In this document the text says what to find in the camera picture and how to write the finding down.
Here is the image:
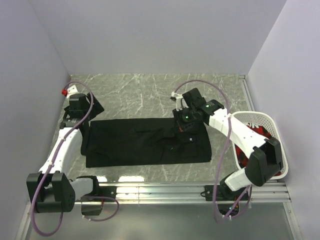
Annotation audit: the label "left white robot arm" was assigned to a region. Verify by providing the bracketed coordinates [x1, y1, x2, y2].
[26, 85, 104, 213]

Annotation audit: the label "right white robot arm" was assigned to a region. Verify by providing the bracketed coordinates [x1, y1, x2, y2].
[170, 88, 288, 200]

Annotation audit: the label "white plastic laundry basket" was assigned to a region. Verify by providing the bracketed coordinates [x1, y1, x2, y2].
[232, 111, 289, 181]

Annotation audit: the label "black long sleeve shirt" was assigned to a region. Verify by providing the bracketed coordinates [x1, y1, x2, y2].
[80, 118, 212, 168]

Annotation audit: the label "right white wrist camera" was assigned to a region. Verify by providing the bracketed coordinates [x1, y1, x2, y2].
[170, 91, 188, 112]

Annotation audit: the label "aluminium mounting rail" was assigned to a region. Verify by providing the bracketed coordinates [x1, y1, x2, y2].
[27, 182, 292, 206]

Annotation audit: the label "red black plaid shirt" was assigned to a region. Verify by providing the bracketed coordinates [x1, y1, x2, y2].
[234, 122, 284, 179]

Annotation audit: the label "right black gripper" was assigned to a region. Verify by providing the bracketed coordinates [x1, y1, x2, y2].
[172, 106, 197, 133]

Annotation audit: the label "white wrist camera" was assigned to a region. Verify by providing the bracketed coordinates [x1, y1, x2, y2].
[61, 85, 79, 99]
[170, 91, 188, 112]

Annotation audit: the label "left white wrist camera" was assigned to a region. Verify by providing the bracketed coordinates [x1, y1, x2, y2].
[61, 85, 79, 99]

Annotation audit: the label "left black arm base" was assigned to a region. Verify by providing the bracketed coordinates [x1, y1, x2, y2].
[81, 185, 117, 202]

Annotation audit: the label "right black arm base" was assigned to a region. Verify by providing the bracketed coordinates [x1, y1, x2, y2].
[200, 185, 249, 202]

